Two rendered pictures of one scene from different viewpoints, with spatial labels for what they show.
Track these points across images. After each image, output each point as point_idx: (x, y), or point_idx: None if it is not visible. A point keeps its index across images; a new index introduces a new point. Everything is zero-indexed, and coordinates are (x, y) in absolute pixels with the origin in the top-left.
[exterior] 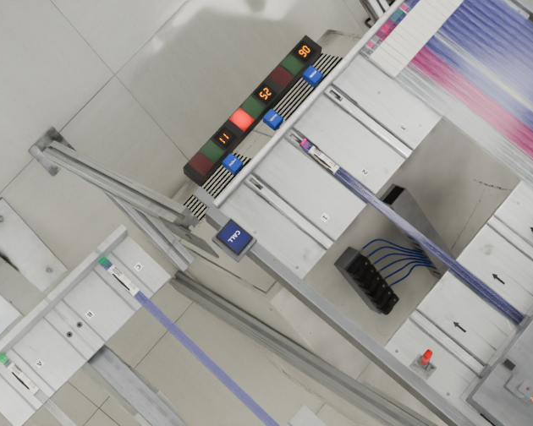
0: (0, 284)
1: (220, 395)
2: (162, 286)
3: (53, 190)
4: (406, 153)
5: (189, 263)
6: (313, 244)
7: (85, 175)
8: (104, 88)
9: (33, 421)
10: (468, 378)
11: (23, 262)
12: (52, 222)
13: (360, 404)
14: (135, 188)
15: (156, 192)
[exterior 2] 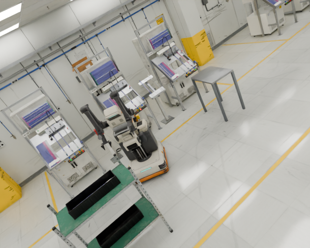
0: (166, 115)
1: None
2: (149, 94)
3: (160, 126)
4: (126, 104)
5: (147, 114)
6: (136, 98)
7: (156, 118)
8: (153, 134)
9: (166, 111)
10: (126, 86)
11: (164, 120)
12: (161, 124)
13: (134, 94)
14: (151, 111)
15: (149, 109)
